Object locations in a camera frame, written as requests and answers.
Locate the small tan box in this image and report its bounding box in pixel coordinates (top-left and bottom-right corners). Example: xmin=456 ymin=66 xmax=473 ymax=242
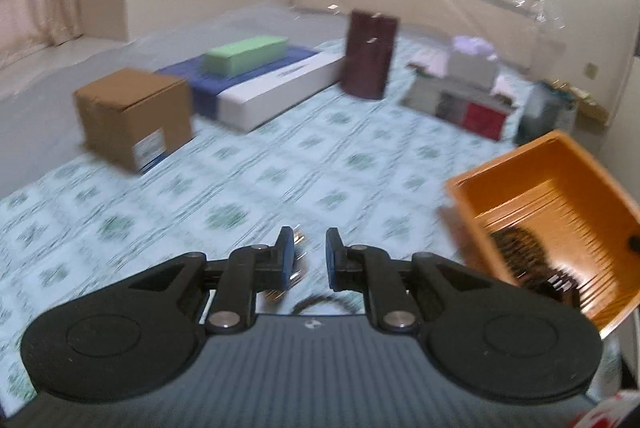
xmin=550 ymin=80 xmax=608 ymax=123

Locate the brown cardboard box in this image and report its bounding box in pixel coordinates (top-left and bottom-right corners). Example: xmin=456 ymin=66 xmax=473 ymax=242
xmin=74 ymin=68 xmax=196 ymax=173

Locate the green edged book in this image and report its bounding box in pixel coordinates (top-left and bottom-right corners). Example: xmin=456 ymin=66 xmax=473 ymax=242
xmin=405 ymin=48 xmax=451 ymax=78

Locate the brown cylindrical canister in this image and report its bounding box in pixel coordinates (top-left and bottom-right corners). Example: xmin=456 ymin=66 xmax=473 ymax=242
xmin=340 ymin=9 xmax=401 ymax=101

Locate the rose gold black strap watch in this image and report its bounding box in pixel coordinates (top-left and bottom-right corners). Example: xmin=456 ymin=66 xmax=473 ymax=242
xmin=265 ymin=225 xmax=363 ymax=316

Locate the pale thin book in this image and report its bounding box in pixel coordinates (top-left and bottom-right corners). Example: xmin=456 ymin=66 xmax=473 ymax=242
xmin=492 ymin=78 xmax=518 ymax=103

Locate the red and white cloth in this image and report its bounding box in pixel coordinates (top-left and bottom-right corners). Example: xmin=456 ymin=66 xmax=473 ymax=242
xmin=570 ymin=390 xmax=640 ymax=428

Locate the orange plastic tray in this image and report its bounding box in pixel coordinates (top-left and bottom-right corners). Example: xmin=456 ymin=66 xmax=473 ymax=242
xmin=445 ymin=130 xmax=640 ymax=341

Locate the floral printed cloth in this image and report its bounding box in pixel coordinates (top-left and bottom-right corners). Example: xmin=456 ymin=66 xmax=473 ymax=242
xmin=0 ymin=35 xmax=551 ymax=404

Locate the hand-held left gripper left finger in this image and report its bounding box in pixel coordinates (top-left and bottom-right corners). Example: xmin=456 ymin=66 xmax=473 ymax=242
xmin=129 ymin=227 xmax=295 ymax=336

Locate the blue flat box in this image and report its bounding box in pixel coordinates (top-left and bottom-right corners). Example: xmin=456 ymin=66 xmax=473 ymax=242
xmin=155 ymin=45 xmax=321 ymax=121

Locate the white tissue box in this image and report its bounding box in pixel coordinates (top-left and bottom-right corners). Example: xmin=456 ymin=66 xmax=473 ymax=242
xmin=446 ymin=35 xmax=501 ymax=89

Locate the dark bead necklace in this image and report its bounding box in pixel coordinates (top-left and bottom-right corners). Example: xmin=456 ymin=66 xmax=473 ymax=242
xmin=487 ymin=228 xmax=586 ymax=306

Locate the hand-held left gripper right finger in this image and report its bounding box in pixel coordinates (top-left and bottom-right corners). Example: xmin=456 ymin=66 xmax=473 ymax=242
xmin=326 ymin=228 xmax=501 ymax=335

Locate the green long box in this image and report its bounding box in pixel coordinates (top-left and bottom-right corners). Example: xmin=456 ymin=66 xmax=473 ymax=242
xmin=201 ymin=35 xmax=290 ymax=78

